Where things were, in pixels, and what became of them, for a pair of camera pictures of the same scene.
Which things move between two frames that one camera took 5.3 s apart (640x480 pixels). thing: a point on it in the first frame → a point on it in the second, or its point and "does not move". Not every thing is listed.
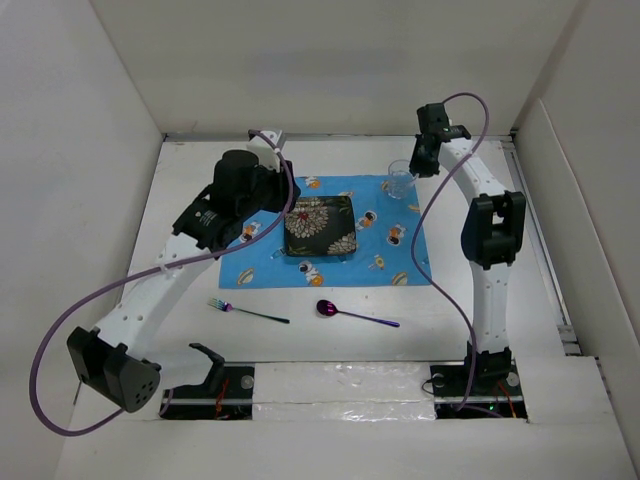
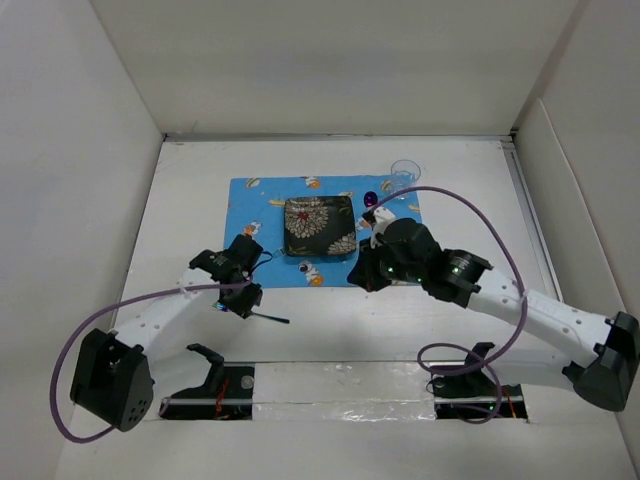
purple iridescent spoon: [328, 308] → [370, 198]
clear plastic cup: [400, 181] does not move
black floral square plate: [321, 225] does not move
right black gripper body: [424, 163] → [381, 267]
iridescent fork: [228, 308] does not move
